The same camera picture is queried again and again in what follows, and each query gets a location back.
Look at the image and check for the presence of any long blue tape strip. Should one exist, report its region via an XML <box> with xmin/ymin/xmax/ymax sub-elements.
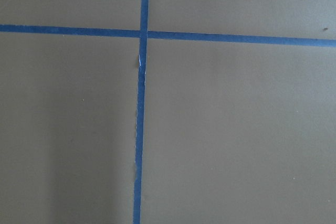
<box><xmin>132</xmin><ymin>0</ymin><xmax>149</xmax><ymax>223</ymax></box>

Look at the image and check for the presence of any crossing blue tape strip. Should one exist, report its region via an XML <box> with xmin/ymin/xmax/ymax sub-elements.
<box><xmin>1</xmin><ymin>24</ymin><xmax>335</xmax><ymax>48</ymax></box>

